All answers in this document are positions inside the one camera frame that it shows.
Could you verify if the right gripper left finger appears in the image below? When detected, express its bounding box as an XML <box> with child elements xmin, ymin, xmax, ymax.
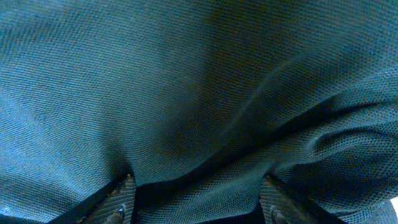
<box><xmin>81</xmin><ymin>174</ymin><xmax>136</xmax><ymax>224</ymax></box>

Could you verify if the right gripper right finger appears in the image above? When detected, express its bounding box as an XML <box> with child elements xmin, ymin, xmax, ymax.
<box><xmin>259</xmin><ymin>175</ymin><xmax>311</xmax><ymax>224</ymax></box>

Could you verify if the black t-shirt with logo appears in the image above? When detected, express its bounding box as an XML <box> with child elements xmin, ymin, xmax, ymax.
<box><xmin>1</xmin><ymin>0</ymin><xmax>397</xmax><ymax>223</ymax></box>

